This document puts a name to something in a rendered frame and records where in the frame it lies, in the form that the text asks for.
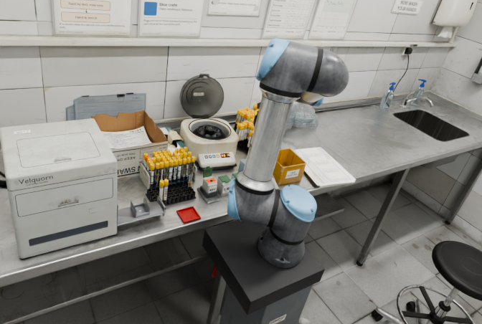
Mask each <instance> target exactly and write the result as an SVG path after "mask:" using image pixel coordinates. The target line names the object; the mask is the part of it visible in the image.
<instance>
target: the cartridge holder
mask: <svg viewBox="0 0 482 324"><path fill-rule="evenodd" d="M197 191H198V192H199V193H200V194H201V196H202V197H203V198H204V200H205V201H206V202H207V203H208V204H209V203H212V202H215V201H219V199H220V197H218V195H217V193H218V190H216V191H213V192H210V193H207V192H206V191H205V190H204V188H203V187H202V186H200V187H199V188H197Z"/></svg>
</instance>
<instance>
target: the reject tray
mask: <svg viewBox="0 0 482 324"><path fill-rule="evenodd" d="M176 212H177V214H178V215H179V217H180V218H181V220H182V221H183V223H184V224H185V223H189V222H191V221H196V220H199V219H201V217H200V215H199V214H198V213H197V211H196V209H195V208H194V207H193V206H190V207H187V208H185V209H180V210H176Z"/></svg>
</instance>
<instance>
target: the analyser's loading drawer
mask: <svg viewBox="0 0 482 324"><path fill-rule="evenodd" d="M139 210H141V212H139ZM165 213H166V207H165V205H164V203H163V202H162V200H161V199H160V197H159V196H157V201H153V202H150V203H148V202H147V200H146V199H145V198H144V199H143V203H139V204H134V205H133V202H132V201H131V207H128V208H124V209H119V210H118V225H122V224H126V223H129V222H132V221H138V220H141V219H146V218H149V217H153V216H158V215H161V214H163V216H165Z"/></svg>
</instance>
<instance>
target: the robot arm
mask: <svg viewBox="0 0 482 324"><path fill-rule="evenodd" d="M256 79H257V80H258V81H260V85H259V88H260V90H261V92H262V100H261V102H260V103H258V104H257V109H259V110H258V111H257V115H255V118H254V120H253V125H254V131H253V134H252V139H251V142H250V147H249V151H248V154H247V159H246V162H245V167H244V171H242V172H240V173H238V174H237V178H233V179H231V181H230V189H229V195H228V202H227V214H228V216H229V217H231V218H233V219H238V220H240V221H247V222H250V223H253V224H259V225H262V226H266V227H267V228H266V229H265V230H264V231H263V232H262V234H261V235H260V238H259V240H258V244H257V245H258V249H259V252H260V254H261V255H262V257H263V258H264V259H265V260H266V261H267V262H269V263H271V264H272V265H275V266H276V267H282V268H291V267H295V266H296V265H298V264H299V263H300V262H301V260H302V259H303V256H304V252H305V247H304V239H305V237H306V235H307V232H308V230H309V227H310V225H311V222H312V221H313V220H314V217H315V213H316V210H317V204H316V200H315V199H314V197H313V196H312V195H311V194H310V193H309V192H308V191H307V190H305V189H304V188H302V187H300V186H296V185H288V186H284V187H283V188H282V189H281V190H279V189H274V188H275V183H274V181H273V180H272V176H273V172H274V168H275V164H276V161H277V158H278V154H279V151H280V146H281V143H282V140H283V136H284V133H285V129H286V126H287V123H288V119H289V115H290V111H291V108H292V105H293V102H294V101H295V102H298V103H304V104H307V105H310V106H316V107H319V106H321V104H322V102H323V99H324V97H333V96H336V95H338V94H340V93H341V92H342V91H344V89H345V88H346V86H347V85H348V81H349V71H348V69H347V66H346V64H345V63H344V61H343V60H342V59H341V58H340V57H339V56H338V55H336V54H334V53H333V52H331V51H329V50H327V49H321V48H318V47H312V46H309V45H306V44H301V43H297V42H292V41H290V40H289V39H288V40H284V39H278V38H275V39H272V40H270V42H269V44H268V46H267V49H266V50H265V54H264V56H263V59H262V61H261V63H260V66H259V69H258V71H257V75H256Z"/></svg>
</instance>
